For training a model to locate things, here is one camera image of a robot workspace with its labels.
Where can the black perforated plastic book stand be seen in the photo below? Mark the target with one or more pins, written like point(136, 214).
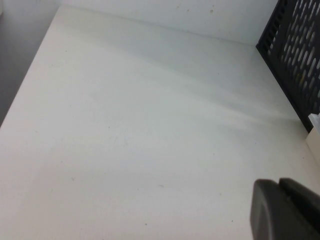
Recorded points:
point(273, 58)

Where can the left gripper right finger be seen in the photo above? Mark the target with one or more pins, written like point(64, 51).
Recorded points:
point(302, 197)

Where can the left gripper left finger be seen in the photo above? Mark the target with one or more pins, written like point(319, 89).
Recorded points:
point(270, 215)

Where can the magazine with suited man cover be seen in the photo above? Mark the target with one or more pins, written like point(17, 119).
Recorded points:
point(315, 119)

